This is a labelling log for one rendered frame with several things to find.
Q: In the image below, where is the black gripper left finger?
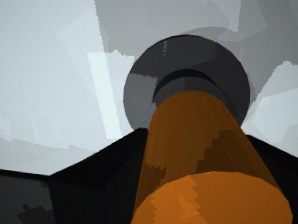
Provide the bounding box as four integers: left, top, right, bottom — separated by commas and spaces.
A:
0, 128, 148, 224

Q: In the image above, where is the orange knob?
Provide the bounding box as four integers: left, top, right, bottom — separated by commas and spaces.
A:
130, 91, 293, 224

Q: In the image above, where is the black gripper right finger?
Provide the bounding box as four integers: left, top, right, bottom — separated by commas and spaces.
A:
245, 135, 298, 224

